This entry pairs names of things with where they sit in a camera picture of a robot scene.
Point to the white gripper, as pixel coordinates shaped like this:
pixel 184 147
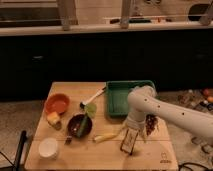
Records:
pixel 136 121

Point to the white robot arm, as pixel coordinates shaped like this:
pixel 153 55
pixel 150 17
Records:
pixel 142 101

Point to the red brown patterned object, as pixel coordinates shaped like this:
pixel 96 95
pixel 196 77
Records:
pixel 150 123

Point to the yellow banana toy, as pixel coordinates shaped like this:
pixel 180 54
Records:
pixel 103 137

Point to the green plastic tray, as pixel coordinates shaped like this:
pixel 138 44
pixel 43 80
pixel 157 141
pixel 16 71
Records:
pixel 116 96

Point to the green leafy vegetable toy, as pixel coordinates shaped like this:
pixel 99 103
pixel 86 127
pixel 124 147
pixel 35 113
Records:
pixel 87 115

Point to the dark brown bowl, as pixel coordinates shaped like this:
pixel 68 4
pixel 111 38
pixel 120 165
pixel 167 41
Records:
pixel 79 126

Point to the yellow sponge block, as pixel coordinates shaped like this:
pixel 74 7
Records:
pixel 54 120

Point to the orange bowl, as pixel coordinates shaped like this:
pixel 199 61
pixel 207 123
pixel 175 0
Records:
pixel 58 103

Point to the white cup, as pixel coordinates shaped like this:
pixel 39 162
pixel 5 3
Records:
pixel 48 148

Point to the black stand left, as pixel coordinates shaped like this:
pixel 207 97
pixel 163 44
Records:
pixel 19 151

